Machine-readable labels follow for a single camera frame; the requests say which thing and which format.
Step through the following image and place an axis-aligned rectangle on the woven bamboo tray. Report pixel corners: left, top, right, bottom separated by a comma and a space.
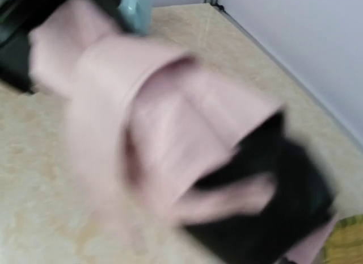
322, 215, 363, 264

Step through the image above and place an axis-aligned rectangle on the light blue mug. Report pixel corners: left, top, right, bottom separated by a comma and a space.
119, 0, 153, 36

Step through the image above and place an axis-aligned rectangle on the pink folding umbrella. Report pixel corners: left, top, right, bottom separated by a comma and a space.
28, 0, 335, 263

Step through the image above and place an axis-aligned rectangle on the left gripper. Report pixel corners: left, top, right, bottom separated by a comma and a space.
1, 0, 125, 94

